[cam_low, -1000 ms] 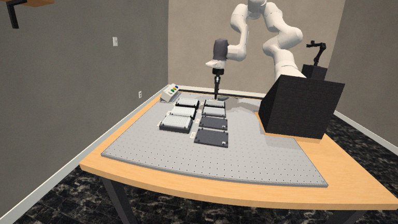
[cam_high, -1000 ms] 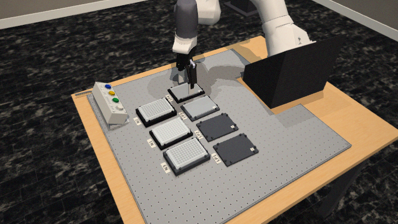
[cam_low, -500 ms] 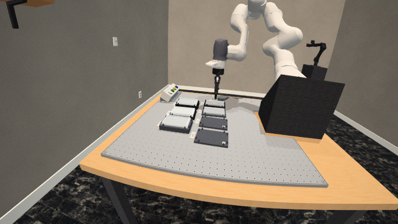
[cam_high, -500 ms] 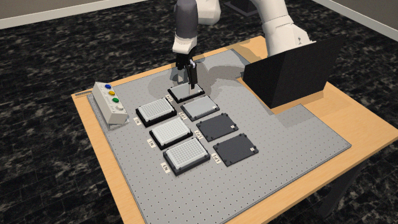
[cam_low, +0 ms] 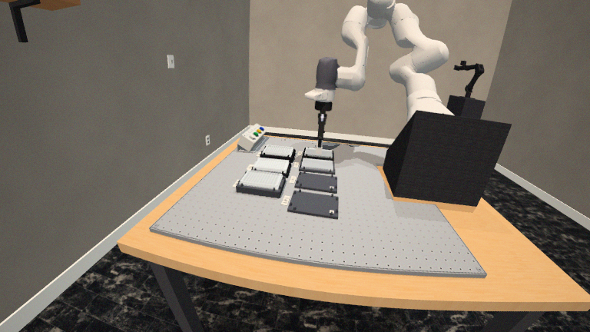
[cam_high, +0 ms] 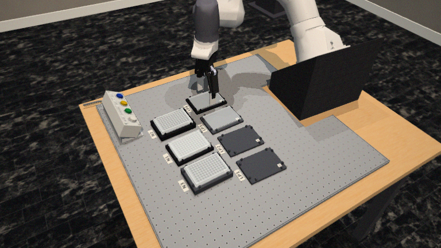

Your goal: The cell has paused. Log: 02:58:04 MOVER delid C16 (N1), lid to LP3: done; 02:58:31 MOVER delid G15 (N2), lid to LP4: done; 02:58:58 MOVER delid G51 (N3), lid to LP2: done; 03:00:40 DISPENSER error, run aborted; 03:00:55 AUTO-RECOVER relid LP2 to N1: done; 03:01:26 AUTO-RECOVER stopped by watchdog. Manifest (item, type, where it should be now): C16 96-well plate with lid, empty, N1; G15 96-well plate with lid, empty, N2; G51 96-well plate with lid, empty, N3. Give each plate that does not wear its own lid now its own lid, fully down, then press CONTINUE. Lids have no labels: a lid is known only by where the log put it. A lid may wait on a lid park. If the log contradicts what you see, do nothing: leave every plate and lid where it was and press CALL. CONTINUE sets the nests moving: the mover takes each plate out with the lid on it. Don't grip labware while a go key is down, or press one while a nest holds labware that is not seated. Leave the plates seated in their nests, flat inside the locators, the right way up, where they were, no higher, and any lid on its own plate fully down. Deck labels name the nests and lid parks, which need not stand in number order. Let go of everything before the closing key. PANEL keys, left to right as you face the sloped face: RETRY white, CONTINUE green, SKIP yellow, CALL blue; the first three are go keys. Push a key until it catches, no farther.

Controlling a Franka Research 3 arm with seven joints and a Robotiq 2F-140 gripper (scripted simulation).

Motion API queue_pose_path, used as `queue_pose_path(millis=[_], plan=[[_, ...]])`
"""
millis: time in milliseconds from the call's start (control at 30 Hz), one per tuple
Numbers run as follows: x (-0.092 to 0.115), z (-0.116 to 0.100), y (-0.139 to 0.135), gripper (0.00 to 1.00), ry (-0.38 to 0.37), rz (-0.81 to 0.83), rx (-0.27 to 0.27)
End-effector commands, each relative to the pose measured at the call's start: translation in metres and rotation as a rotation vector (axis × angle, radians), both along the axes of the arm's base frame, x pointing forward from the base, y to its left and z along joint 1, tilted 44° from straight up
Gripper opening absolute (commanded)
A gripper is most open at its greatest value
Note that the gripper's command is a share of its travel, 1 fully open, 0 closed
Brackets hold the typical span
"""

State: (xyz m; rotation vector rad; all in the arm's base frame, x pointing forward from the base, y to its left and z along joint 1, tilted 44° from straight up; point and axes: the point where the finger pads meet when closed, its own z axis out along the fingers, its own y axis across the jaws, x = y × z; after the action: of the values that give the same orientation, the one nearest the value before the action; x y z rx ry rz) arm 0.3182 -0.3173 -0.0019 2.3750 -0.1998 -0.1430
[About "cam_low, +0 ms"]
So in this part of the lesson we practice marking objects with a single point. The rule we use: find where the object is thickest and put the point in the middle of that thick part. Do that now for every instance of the white button panel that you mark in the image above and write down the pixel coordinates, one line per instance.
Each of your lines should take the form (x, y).
(252, 138)

